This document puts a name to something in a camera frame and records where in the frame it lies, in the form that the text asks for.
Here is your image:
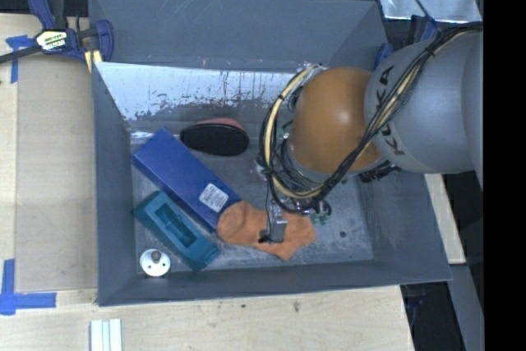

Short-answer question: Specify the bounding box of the orange cloth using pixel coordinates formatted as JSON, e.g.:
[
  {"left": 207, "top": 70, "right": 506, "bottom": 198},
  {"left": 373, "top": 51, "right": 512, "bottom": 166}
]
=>
[{"left": 215, "top": 199, "right": 317, "bottom": 262}]

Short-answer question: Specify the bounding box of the teal hollow plastic block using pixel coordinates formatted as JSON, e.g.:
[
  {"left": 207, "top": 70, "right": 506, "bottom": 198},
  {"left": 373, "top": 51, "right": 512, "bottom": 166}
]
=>
[{"left": 131, "top": 190, "right": 223, "bottom": 273}]

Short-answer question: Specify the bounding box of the black and red-brown oval pad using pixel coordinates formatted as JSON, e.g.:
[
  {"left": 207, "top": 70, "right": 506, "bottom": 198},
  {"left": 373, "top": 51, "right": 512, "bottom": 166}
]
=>
[{"left": 179, "top": 118, "right": 251, "bottom": 157}]

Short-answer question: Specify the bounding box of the blue box with white label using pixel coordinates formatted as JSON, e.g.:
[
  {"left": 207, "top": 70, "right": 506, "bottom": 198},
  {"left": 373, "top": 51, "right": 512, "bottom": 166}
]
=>
[{"left": 131, "top": 127, "right": 243, "bottom": 234}]

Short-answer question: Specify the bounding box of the white round knob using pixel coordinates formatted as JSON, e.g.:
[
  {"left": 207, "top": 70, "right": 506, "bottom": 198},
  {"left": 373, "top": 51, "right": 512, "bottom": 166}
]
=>
[{"left": 139, "top": 247, "right": 172, "bottom": 278}]

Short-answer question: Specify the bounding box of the grey metal bin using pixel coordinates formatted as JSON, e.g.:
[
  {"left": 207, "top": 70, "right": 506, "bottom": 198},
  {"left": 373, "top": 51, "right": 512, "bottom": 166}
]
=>
[{"left": 86, "top": 0, "right": 454, "bottom": 307}]

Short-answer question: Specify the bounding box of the pale wood board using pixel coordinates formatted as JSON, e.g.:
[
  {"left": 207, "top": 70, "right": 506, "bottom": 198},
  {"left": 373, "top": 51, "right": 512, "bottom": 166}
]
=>
[{"left": 15, "top": 56, "right": 100, "bottom": 293}]

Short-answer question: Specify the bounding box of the black cylinder on white bracket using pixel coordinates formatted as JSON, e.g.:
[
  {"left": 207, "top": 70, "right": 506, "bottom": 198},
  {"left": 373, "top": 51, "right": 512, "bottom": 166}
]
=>
[{"left": 359, "top": 161, "right": 402, "bottom": 183}]

